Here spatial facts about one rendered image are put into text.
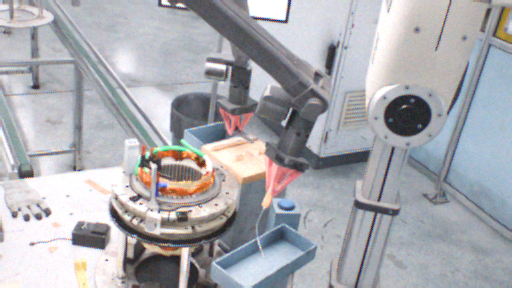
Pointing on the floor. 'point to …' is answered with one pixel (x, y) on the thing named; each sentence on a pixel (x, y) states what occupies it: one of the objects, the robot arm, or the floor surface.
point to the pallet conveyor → (14, 158)
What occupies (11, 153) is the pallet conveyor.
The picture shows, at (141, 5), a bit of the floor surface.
